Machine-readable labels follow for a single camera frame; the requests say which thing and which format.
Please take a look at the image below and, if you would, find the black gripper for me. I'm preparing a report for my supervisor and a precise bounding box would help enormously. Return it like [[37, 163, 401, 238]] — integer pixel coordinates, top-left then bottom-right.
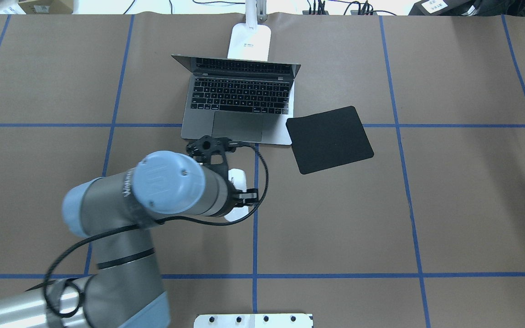
[[224, 182, 260, 215]]

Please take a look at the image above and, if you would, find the white computer mouse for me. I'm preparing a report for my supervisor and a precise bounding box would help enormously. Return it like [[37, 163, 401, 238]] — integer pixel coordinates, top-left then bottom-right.
[[224, 169, 249, 222]]

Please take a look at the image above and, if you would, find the grey laptop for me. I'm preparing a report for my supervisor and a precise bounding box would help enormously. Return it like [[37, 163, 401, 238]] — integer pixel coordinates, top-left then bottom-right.
[[173, 54, 301, 146]]

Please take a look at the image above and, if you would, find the black mouse pad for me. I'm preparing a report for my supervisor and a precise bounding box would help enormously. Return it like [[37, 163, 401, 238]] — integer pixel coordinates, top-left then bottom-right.
[[285, 106, 375, 175]]

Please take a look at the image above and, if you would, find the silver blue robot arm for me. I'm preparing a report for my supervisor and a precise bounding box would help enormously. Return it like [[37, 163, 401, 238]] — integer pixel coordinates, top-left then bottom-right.
[[0, 151, 267, 328]]

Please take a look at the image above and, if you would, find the white desk lamp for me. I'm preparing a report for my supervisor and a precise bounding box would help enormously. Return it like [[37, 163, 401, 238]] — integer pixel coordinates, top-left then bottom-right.
[[227, 0, 272, 62]]

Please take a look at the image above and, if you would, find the cardboard box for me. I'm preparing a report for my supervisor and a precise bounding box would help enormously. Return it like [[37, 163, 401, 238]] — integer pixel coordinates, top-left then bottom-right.
[[17, 0, 74, 15]]

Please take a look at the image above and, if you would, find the black gripper camera mount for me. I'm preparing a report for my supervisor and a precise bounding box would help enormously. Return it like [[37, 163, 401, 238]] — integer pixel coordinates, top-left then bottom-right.
[[185, 135, 239, 180]]

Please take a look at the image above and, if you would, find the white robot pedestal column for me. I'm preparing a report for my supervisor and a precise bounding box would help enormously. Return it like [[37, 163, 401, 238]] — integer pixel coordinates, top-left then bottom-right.
[[193, 313, 314, 328]]

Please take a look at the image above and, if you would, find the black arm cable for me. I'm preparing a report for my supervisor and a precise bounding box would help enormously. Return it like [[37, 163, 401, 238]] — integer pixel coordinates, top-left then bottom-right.
[[43, 139, 269, 318]]

